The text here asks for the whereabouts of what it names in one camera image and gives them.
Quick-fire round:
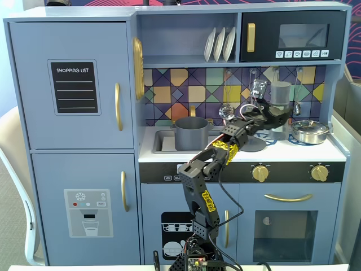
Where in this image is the gold dishwasher door handle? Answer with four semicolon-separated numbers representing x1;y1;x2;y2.
224;209;230;249

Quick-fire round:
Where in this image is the small wrist camera board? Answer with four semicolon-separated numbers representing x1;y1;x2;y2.
250;78;268;100

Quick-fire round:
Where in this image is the gold toy telephone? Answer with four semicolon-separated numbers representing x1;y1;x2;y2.
131;36;145;100

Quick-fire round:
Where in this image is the beige office partition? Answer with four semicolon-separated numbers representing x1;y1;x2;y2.
332;76;361;266

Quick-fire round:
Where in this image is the steel cooking pot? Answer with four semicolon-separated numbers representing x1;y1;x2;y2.
288;125;334;145

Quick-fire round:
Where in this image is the short gold fridge handle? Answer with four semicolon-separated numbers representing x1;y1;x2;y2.
120;171;130;212

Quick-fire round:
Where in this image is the steel spoon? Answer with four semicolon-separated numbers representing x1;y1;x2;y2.
292;67;305;116

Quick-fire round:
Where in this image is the blue oven door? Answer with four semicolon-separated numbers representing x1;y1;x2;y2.
239;183;342;265

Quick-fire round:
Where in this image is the dishwasher print cabinet door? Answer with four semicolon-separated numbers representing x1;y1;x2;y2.
140;182;240;265

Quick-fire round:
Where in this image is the shopping list fridge door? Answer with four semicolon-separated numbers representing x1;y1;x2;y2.
8;21;135;150

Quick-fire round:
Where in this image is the long black cable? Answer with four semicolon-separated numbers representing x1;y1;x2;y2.
207;177;245;271

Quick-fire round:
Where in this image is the gold microwave handle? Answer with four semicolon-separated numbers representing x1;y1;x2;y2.
246;23;256;54

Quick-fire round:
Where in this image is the long gold fridge handle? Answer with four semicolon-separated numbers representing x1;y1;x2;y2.
114;82;124;132

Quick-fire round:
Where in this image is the water dispenser fridge door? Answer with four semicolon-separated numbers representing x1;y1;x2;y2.
30;154;140;265

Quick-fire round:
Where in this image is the white chair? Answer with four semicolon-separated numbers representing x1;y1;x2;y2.
0;106;46;266

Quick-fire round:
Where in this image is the steel pot lid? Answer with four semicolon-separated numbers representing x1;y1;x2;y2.
290;120;330;133

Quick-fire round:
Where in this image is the blue toy kitchen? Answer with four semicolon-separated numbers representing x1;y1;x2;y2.
2;1;353;266

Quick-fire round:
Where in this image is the steel skimmer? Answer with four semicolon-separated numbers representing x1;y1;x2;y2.
219;69;235;121

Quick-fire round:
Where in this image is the robot controller circuit board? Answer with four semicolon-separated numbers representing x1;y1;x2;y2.
186;256;210;271

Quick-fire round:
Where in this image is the gray pot lid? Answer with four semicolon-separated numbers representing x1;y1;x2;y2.
244;137;267;152

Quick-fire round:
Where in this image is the gray toy pot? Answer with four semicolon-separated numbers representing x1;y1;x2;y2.
170;116;214;151

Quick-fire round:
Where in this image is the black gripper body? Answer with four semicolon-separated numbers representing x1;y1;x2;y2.
263;111;292;129

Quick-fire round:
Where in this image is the gold stove knob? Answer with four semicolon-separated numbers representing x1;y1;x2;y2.
252;165;269;183
310;165;328;182

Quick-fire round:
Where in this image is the gold oven handle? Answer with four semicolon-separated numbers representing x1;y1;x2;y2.
264;193;313;203

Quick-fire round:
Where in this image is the black microwave door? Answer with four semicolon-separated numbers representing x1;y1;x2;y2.
239;11;347;63

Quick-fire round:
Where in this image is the white toy plate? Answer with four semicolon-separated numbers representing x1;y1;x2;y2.
204;27;217;63
213;27;226;63
222;26;237;62

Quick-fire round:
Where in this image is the gray toy sink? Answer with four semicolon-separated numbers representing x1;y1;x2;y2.
152;129;226;155

